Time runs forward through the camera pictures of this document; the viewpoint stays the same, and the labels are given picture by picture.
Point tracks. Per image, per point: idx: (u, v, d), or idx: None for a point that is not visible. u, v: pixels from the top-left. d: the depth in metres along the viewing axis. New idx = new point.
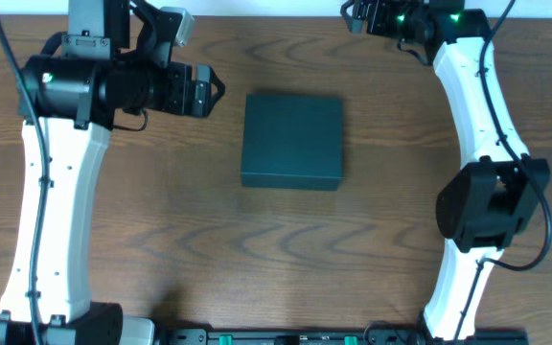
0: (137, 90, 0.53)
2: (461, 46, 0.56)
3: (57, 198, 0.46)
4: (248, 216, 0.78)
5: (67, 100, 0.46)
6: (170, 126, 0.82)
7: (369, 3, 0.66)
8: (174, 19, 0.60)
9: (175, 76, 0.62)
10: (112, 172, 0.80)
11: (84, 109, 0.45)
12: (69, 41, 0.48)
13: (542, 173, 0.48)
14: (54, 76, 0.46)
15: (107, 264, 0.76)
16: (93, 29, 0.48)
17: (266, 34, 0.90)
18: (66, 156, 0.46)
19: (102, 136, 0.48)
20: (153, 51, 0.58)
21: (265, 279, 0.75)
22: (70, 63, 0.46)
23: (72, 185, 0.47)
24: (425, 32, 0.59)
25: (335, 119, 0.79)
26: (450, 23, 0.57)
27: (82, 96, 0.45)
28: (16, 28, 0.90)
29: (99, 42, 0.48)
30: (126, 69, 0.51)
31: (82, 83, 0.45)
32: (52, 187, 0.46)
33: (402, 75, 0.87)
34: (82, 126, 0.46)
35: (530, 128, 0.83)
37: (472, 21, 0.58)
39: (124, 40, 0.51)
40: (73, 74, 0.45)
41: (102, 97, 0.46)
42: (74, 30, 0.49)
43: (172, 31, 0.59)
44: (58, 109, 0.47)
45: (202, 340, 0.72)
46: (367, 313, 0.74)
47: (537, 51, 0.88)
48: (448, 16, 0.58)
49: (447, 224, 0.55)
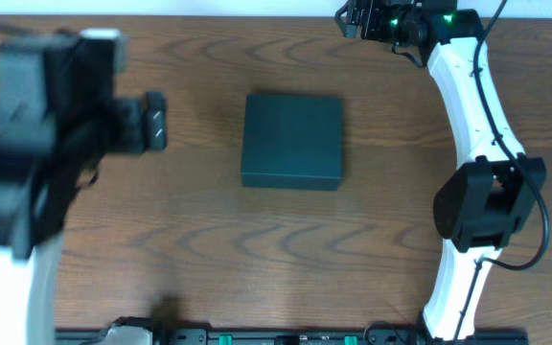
0: (80, 165, 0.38)
2: (454, 47, 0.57)
3: (1, 331, 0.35)
4: (247, 215, 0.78)
5: None
6: (171, 126, 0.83)
7: (362, 9, 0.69)
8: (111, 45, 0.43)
9: (126, 114, 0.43)
10: (112, 172, 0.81)
11: (18, 241, 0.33)
12: (0, 121, 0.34)
13: (539, 172, 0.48)
14: None
15: (108, 264, 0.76)
16: (29, 101, 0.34)
17: (266, 34, 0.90)
18: (4, 289, 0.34)
19: (53, 252, 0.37)
20: (109, 99, 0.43)
21: (265, 279, 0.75)
22: (1, 167, 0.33)
23: (21, 312, 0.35)
24: (420, 34, 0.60)
25: (334, 118, 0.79)
26: (444, 24, 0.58)
27: (14, 213, 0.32)
28: (18, 30, 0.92)
29: (39, 124, 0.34)
30: (76, 143, 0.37)
31: (15, 189, 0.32)
32: None
33: (402, 75, 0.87)
34: (22, 258, 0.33)
35: (531, 127, 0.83)
37: (466, 21, 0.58)
39: (70, 102, 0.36)
40: (3, 181, 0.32)
41: (38, 209, 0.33)
42: (3, 104, 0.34)
43: (104, 62, 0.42)
44: None
45: (202, 340, 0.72)
46: (367, 313, 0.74)
47: (536, 51, 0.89)
48: (442, 16, 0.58)
49: (444, 225, 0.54)
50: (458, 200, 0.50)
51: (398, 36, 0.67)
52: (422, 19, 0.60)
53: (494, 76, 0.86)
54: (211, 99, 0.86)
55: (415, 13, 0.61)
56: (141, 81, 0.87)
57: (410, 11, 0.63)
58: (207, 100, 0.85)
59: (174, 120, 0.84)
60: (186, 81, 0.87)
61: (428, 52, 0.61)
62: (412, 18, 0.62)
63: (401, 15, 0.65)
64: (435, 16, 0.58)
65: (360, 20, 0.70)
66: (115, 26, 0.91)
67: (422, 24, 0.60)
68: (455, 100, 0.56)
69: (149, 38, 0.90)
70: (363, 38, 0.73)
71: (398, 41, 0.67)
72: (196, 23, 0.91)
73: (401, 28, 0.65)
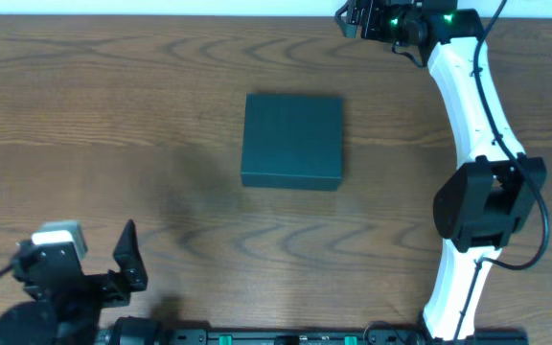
0: None
2: (454, 47, 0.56)
3: None
4: (247, 215, 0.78)
5: None
6: (170, 126, 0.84)
7: (362, 9, 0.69)
8: (67, 252, 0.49)
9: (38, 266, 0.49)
10: (113, 173, 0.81)
11: None
12: None
13: (539, 172, 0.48)
14: None
15: (106, 264, 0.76)
16: None
17: (266, 34, 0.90)
18: None
19: None
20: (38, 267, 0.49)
21: (265, 279, 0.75)
22: None
23: None
24: (421, 34, 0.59)
25: (334, 119, 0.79)
26: (444, 24, 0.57)
27: None
28: (17, 29, 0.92)
29: None
30: None
31: None
32: None
33: (402, 75, 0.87)
34: None
35: (530, 127, 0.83)
37: (466, 21, 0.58)
39: None
40: None
41: None
42: None
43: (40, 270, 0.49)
44: None
45: (202, 340, 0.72)
46: (367, 313, 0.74)
47: (536, 51, 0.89)
48: (442, 16, 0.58)
49: (444, 224, 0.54)
50: (458, 201, 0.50)
51: (398, 36, 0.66)
52: (422, 19, 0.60)
53: (494, 76, 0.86)
54: (211, 99, 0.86)
55: (415, 14, 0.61)
56: (141, 81, 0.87)
57: (410, 11, 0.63)
58: (207, 100, 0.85)
59: (174, 120, 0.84)
60: (186, 81, 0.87)
61: (428, 52, 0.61)
62: (412, 18, 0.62)
63: (401, 15, 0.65)
64: (435, 16, 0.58)
65: (360, 20, 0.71)
66: (115, 25, 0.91)
67: (422, 24, 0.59)
68: (455, 101, 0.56)
69: (149, 38, 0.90)
70: (364, 38, 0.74)
71: (398, 41, 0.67)
72: (196, 23, 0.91)
73: (401, 28, 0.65)
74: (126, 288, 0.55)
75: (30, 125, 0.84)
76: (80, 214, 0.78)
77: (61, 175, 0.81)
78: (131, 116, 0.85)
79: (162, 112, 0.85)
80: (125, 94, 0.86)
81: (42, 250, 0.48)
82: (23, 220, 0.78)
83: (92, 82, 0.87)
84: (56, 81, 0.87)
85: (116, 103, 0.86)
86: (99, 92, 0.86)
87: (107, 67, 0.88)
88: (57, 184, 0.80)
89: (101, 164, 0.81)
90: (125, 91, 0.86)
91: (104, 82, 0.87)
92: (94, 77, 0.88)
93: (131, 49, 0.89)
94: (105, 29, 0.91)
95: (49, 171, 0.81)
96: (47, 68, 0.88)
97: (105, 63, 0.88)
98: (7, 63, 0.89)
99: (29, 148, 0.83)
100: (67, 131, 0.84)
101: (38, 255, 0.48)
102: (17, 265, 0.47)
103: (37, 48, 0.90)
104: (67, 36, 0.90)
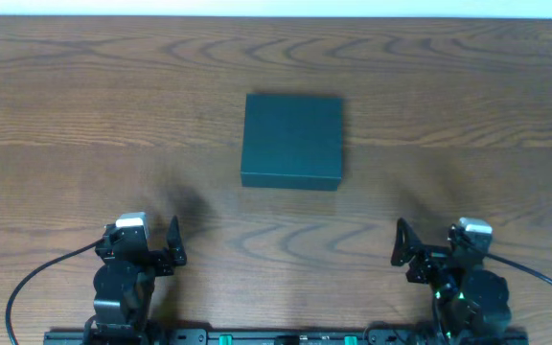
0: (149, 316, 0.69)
2: (500, 321, 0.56)
3: None
4: (248, 215, 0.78)
5: None
6: (171, 126, 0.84)
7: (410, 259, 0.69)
8: (140, 233, 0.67)
9: (118, 240, 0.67)
10: (113, 172, 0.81)
11: None
12: None
13: None
14: None
15: None
16: None
17: (266, 34, 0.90)
18: None
19: None
20: (120, 242, 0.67)
21: (265, 280, 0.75)
22: None
23: None
24: (475, 303, 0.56)
25: (334, 118, 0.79)
26: (484, 311, 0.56)
27: None
28: (17, 30, 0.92)
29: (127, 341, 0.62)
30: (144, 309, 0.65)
31: None
32: None
33: (402, 75, 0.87)
34: None
35: (529, 128, 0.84)
37: (474, 257, 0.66)
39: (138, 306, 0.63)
40: None
41: None
42: None
43: (125, 245, 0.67)
44: None
45: (202, 340, 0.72)
46: (366, 312, 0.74)
47: (535, 52, 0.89)
48: (463, 293, 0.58)
49: None
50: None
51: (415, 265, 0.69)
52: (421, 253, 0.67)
53: (493, 77, 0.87)
54: (211, 99, 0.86)
55: (451, 241, 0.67)
56: (141, 82, 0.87)
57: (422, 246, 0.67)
58: (208, 100, 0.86)
59: (174, 120, 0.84)
60: (186, 81, 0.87)
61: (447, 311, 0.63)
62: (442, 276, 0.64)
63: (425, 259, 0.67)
64: (469, 296, 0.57)
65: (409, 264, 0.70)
66: (114, 26, 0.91)
67: (455, 287, 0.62)
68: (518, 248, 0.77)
69: (149, 38, 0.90)
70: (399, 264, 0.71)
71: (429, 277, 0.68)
72: (196, 23, 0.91)
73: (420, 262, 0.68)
74: (171, 263, 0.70)
75: (31, 126, 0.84)
76: (80, 214, 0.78)
77: (61, 176, 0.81)
78: (131, 116, 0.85)
79: (163, 112, 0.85)
80: (126, 94, 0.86)
81: (122, 230, 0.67)
82: (23, 220, 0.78)
83: (92, 83, 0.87)
84: (56, 82, 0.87)
85: (116, 103, 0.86)
86: (99, 92, 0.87)
87: (107, 68, 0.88)
88: (57, 184, 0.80)
89: (101, 164, 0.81)
90: (125, 92, 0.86)
91: (104, 82, 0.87)
92: (94, 77, 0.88)
93: (131, 49, 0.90)
94: (105, 29, 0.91)
95: (49, 171, 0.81)
96: (47, 68, 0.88)
97: (105, 63, 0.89)
98: (8, 64, 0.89)
99: (29, 149, 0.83)
100: (67, 131, 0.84)
101: (119, 235, 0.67)
102: (106, 239, 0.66)
103: (37, 49, 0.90)
104: (68, 37, 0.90)
